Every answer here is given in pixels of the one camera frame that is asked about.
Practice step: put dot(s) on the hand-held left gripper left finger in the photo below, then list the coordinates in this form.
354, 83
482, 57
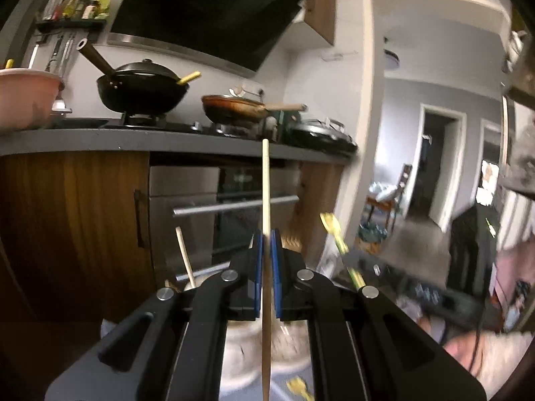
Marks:
257, 267

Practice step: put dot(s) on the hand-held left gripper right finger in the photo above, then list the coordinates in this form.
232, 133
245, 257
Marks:
276, 267

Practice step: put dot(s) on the yellow plastic utensil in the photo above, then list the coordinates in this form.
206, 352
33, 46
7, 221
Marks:
299, 386
334, 234

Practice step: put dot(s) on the wooden chopstick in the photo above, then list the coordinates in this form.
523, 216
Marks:
266, 200
184, 255

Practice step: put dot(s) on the white floral ceramic utensil holder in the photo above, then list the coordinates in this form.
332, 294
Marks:
244, 355

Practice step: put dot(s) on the floral basket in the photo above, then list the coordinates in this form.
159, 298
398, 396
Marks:
370, 238

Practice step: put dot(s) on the stainless steel oven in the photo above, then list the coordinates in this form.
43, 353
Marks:
184, 188

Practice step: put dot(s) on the blue-grey striped towel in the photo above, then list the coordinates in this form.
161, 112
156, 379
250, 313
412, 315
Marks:
292, 378

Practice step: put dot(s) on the wooden chair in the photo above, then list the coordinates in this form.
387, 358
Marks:
397, 194

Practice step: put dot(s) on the black pan with lid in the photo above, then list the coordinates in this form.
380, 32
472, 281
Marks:
322, 133

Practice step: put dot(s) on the brown frying pan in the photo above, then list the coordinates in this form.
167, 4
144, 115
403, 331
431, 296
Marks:
234, 108

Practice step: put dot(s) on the gas hob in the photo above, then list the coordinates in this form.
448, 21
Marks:
167, 124

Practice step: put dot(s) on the black wok with lid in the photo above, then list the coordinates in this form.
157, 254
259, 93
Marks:
142, 87

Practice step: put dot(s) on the round ceiling lamp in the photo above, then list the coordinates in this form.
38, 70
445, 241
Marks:
391, 59

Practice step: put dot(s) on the black range hood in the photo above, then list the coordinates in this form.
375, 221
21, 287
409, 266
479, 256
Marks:
200, 8

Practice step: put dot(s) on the pink bowl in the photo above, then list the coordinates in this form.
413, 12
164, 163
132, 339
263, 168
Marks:
25, 96

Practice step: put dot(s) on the wooden wall cabinet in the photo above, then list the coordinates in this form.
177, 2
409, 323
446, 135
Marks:
322, 4

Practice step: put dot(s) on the black wall shelf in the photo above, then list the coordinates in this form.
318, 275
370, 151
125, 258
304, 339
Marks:
69, 25

